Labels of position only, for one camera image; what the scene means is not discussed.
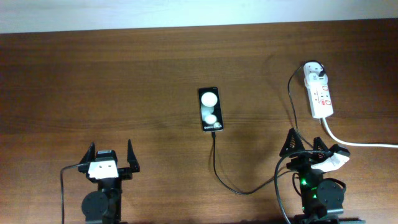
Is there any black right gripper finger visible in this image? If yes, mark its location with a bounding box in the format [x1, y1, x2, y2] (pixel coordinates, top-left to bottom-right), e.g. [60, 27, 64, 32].
[279, 128, 305, 157]
[313, 137, 329, 153]

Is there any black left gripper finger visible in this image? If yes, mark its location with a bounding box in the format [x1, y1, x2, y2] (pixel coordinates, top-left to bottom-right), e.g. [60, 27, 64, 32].
[127, 139, 139, 168]
[79, 142, 95, 164]

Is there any black charging cable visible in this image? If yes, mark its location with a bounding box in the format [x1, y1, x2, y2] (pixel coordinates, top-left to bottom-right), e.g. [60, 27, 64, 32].
[211, 60, 326, 196]

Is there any black smartphone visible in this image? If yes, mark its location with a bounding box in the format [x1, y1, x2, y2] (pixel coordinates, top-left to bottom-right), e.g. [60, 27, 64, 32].
[198, 86, 224, 133]

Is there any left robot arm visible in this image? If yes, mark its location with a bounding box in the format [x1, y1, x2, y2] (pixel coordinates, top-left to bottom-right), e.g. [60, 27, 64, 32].
[78, 140, 140, 224]

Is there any white USB charger plug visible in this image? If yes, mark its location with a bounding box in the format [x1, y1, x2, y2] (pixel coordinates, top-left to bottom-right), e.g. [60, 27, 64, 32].
[303, 61, 328, 88]

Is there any white power strip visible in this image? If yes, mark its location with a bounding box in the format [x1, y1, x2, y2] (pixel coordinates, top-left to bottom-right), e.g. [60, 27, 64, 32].
[307, 83, 333, 119]

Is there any right camera black cable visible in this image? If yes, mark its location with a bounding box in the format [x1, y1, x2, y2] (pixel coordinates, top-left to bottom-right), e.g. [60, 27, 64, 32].
[273, 150, 333, 224]

